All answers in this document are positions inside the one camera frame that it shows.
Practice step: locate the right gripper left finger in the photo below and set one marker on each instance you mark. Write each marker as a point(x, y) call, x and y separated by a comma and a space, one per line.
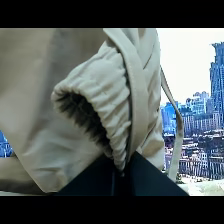
point(96, 181)

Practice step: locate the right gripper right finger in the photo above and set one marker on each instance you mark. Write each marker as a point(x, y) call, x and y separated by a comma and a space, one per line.
point(146, 180)

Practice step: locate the brown pants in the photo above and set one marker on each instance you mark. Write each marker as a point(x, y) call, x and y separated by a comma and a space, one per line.
point(50, 100)

